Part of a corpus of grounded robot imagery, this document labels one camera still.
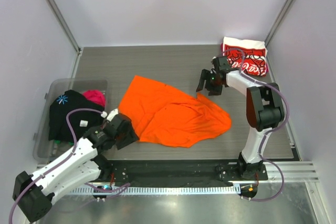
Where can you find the clear plastic bin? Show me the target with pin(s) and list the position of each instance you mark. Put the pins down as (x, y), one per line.
(44, 149)

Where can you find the orange t-shirt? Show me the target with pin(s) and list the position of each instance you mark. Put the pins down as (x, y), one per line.
(163, 114)

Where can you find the left aluminium corner post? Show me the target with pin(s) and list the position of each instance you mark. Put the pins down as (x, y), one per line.
(60, 19)

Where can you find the folded red white t-shirt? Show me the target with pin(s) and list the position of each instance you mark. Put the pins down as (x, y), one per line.
(250, 55)

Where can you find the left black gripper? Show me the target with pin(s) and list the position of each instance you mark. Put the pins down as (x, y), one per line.
(131, 137)

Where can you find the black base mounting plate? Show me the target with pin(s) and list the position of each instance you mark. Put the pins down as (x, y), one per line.
(193, 173)

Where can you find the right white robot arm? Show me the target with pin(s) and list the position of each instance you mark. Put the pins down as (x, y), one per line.
(264, 110)

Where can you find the magenta t-shirt in bin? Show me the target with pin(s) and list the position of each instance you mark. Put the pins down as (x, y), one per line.
(95, 96)

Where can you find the aluminium corner post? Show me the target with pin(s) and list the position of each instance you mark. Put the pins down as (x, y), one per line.
(60, 19)
(279, 20)

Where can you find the right aluminium corner post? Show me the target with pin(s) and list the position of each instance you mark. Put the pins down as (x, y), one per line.
(279, 20)

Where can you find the slotted cable duct rail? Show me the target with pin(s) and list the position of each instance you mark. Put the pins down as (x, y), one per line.
(132, 191)

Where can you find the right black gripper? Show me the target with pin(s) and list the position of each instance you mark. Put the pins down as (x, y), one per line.
(206, 75)

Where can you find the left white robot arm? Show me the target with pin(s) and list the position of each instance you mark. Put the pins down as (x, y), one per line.
(36, 193)

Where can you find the green t-shirt in bin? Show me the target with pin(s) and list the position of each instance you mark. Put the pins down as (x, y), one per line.
(58, 142)

